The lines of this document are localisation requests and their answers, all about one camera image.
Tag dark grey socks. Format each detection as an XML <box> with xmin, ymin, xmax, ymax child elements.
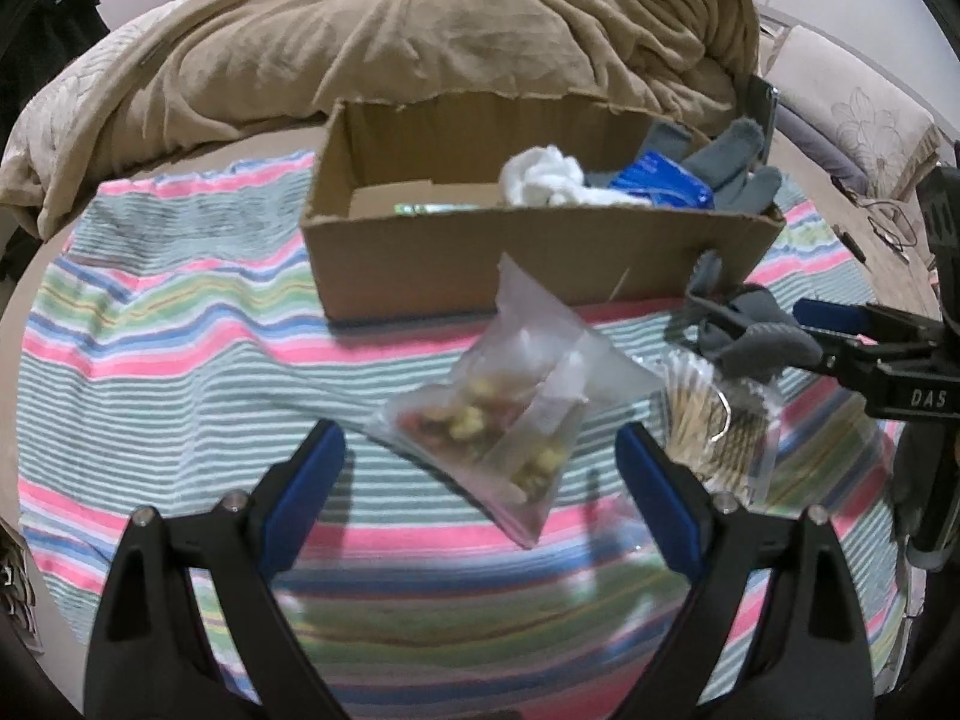
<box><xmin>664</xmin><ymin>250</ymin><xmax>812</xmax><ymax>383</ymax></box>

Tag bag of cotton swabs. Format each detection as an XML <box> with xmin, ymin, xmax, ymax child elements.
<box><xmin>656</xmin><ymin>349</ymin><xmax>781</xmax><ymax>507</ymax></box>

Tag blue tissue pack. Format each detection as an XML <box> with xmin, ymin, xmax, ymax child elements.
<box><xmin>608</xmin><ymin>151</ymin><xmax>715</xmax><ymax>210</ymax></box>

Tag clear bag of snacks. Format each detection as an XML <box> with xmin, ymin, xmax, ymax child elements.
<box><xmin>368</xmin><ymin>255</ymin><xmax>662</xmax><ymax>550</ymax></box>

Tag white socks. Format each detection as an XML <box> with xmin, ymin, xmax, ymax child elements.
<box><xmin>498</xmin><ymin>145</ymin><xmax>652</xmax><ymax>208</ymax></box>

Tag green cartoon tissue pack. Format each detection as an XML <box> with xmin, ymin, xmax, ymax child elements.
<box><xmin>394</xmin><ymin>203</ymin><xmax>482</xmax><ymax>216</ymax></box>

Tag brown cardboard box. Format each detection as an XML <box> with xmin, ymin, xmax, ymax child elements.
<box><xmin>301</xmin><ymin>93</ymin><xmax>784</xmax><ymax>325</ymax></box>

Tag grey blue pillow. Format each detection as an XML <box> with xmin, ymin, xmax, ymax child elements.
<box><xmin>776</xmin><ymin>103</ymin><xmax>869</xmax><ymax>195</ymax></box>

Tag beige embroidered pillow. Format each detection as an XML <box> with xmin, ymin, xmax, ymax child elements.
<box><xmin>765</xmin><ymin>26</ymin><xmax>940</xmax><ymax>200</ymax></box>

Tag striped colourful towel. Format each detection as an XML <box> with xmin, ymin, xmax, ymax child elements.
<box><xmin>14</xmin><ymin>148</ymin><xmax>910</xmax><ymax>720</ymax></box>

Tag tan fleece blanket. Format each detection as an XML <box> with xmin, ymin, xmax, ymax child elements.
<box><xmin>2</xmin><ymin>0</ymin><xmax>760</xmax><ymax>239</ymax></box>

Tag dark hanging clothes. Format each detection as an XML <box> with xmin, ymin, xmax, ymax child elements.
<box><xmin>2</xmin><ymin>0</ymin><xmax>109</xmax><ymax>138</ymax></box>

